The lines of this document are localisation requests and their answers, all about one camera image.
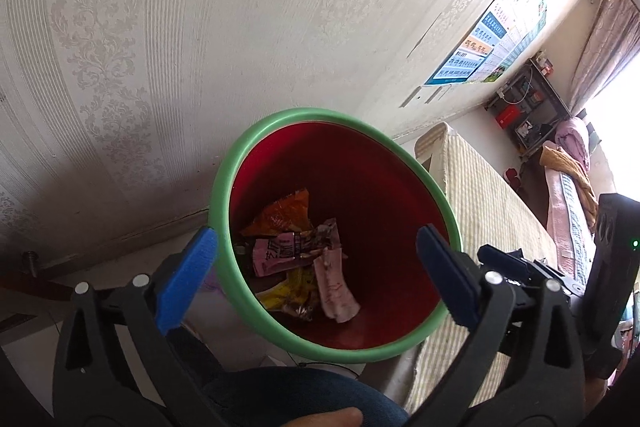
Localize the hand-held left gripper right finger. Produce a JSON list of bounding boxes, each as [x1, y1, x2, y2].
[[410, 224, 587, 427]]

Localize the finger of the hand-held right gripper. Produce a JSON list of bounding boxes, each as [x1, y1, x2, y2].
[[477, 244, 538, 282]]

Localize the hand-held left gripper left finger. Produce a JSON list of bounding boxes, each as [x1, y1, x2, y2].
[[52, 226, 226, 427]]

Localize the red bin with green rim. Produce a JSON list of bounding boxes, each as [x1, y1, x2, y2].
[[209, 107, 464, 364]]

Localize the yellow bear print wrapper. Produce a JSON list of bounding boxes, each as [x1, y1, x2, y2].
[[256, 267, 322, 322]]

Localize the orange snack wrapper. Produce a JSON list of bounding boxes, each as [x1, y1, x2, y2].
[[241, 188, 311, 238]]

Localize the pale pink pouch wrapper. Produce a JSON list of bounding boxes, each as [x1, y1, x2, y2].
[[312, 247, 362, 324]]

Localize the person's left hand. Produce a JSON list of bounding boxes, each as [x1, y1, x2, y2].
[[279, 406, 364, 427]]

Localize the beige striped mattress table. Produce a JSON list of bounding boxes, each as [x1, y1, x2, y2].
[[402, 122, 561, 414]]

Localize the pink rolled duvet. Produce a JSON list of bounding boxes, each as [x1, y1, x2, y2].
[[552, 117, 592, 170]]

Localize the red box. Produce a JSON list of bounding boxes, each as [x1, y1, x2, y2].
[[495, 104, 522, 130]]

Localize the dark wooden furniture base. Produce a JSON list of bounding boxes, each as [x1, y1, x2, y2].
[[0, 251, 78, 310]]

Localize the dark storage shelf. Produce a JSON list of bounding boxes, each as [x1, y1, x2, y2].
[[484, 57, 572, 160]]

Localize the teal chart poster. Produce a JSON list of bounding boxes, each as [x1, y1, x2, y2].
[[482, 9, 547, 84]]

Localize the blue bordered letter poster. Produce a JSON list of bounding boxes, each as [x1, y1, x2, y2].
[[423, 0, 549, 86]]

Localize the pale patterned curtain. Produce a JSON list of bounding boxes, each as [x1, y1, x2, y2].
[[569, 0, 640, 114]]

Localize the pale chart poster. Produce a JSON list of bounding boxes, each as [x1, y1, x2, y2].
[[470, 0, 547, 82]]

